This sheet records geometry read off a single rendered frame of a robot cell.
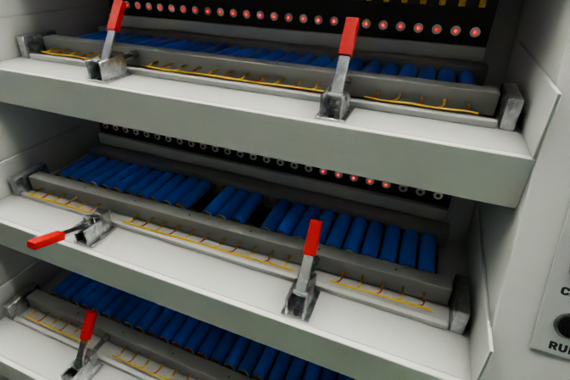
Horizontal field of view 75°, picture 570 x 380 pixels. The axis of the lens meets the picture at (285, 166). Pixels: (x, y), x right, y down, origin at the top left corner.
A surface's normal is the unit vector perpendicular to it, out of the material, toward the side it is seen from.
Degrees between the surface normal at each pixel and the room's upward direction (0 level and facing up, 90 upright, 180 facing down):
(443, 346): 23
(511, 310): 90
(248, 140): 112
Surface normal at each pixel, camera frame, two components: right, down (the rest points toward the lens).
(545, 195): -0.33, 0.08
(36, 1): 0.93, 0.20
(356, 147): -0.37, 0.45
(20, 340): 0.02, -0.87
